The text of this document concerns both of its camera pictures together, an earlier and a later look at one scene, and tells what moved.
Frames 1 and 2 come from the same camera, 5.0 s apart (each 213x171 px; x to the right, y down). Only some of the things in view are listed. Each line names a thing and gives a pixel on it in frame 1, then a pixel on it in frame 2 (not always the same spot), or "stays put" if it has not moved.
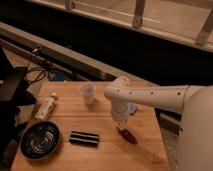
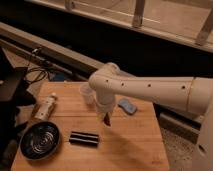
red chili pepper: x=128 y=135 -> x=106 y=119
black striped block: x=85 y=139 stays put
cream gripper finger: x=122 y=124 -> x=102 y=115
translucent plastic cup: x=88 y=90 stays put
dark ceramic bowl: x=39 y=140 stays put
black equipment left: x=14 y=96 stays put
